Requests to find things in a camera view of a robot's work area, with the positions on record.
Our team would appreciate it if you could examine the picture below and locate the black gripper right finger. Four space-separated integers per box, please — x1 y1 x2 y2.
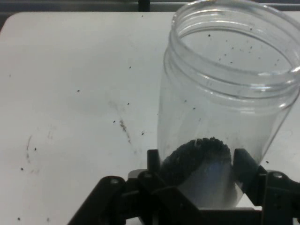
232 148 300 225

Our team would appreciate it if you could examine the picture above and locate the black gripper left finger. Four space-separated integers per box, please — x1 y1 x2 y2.
67 149 200 225

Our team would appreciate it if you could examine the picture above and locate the tall clear plastic jar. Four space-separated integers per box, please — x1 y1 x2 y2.
156 0 300 209

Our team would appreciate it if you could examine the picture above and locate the black clamp stand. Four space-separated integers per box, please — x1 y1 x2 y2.
138 0 151 13

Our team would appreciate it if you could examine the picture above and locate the short aluminium frame rail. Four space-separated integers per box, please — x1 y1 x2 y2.
0 0 179 13

